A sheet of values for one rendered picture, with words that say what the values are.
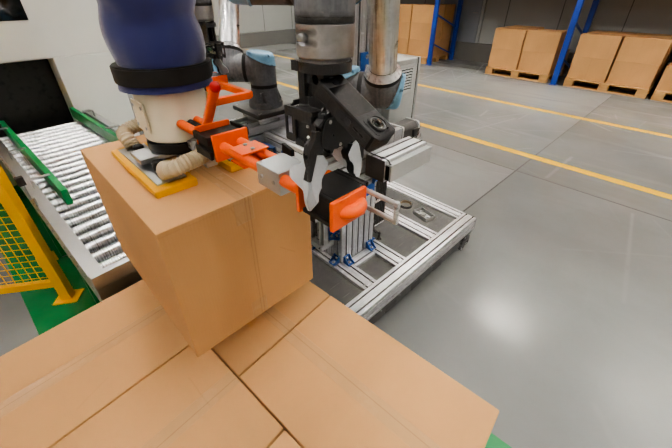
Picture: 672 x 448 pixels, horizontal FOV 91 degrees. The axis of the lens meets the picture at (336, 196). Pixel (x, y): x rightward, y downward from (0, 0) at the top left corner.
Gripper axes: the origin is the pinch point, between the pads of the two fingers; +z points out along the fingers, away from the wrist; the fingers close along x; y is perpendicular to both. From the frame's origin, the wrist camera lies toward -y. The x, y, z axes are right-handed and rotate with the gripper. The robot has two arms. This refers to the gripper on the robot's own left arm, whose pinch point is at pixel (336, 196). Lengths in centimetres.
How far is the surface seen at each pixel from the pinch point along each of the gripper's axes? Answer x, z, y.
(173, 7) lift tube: -1, -25, 50
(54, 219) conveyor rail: 34, 61, 147
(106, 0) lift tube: 10, -26, 56
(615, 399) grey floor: -107, 120, -63
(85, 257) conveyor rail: 30, 61, 108
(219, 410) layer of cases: 21, 66, 22
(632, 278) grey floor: -199, 119, -56
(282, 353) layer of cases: -1, 66, 23
